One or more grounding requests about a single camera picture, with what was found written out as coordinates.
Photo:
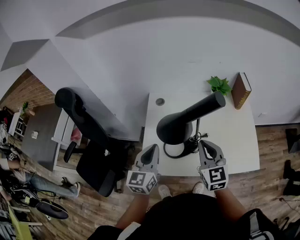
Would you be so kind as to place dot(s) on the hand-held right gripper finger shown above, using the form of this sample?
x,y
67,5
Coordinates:
x,y
216,151
203,154

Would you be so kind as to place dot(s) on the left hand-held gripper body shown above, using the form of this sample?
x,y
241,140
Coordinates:
x,y
140,179

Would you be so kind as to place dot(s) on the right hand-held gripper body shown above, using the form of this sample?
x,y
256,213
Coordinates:
x,y
215,175

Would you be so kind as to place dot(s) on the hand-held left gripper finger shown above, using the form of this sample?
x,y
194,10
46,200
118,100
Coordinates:
x,y
156,157
139,157

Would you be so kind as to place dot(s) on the black desk lamp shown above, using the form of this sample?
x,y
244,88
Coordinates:
x,y
175,124

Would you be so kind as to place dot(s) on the person's left forearm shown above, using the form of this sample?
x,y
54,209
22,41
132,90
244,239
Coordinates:
x,y
133,211

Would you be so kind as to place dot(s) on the person's right forearm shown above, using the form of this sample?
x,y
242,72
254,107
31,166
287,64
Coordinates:
x,y
228,206

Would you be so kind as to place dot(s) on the person's right white shoe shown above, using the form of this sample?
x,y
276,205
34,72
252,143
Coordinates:
x,y
198,188

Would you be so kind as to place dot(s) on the person's white shoe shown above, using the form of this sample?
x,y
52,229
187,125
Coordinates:
x,y
164,191
198,188

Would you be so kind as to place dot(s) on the person's left white shoe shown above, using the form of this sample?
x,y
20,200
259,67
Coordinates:
x,y
164,191

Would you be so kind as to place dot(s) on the person's black clothing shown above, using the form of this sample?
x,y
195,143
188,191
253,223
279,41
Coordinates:
x,y
187,218

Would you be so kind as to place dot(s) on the black office chair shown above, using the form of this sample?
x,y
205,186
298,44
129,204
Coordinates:
x,y
93,131

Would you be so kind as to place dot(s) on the brown hardcover book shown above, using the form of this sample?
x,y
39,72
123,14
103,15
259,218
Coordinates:
x,y
240,93

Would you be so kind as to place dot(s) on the green potted plant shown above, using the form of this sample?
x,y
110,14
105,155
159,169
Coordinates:
x,y
219,85

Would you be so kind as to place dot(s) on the pink bag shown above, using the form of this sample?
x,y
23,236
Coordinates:
x,y
76,136

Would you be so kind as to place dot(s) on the black bag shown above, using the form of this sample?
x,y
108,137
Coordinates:
x,y
291,180

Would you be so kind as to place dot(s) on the black metal stand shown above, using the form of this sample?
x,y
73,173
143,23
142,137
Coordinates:
x,y
293,140

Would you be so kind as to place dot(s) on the small white box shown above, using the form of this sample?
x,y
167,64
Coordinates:
x,y
34,135

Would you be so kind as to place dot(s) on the small green plant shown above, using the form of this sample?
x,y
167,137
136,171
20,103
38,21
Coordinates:
x,y
25,106

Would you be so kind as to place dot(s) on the white shelf unit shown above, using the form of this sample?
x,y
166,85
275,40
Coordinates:
x,y
15,124

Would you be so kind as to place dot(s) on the yellow-green chair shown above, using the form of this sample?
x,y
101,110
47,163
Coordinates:
x,y
21,229

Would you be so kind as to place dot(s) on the white cabinet frame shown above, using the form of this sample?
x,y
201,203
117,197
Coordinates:
x,y
62,131

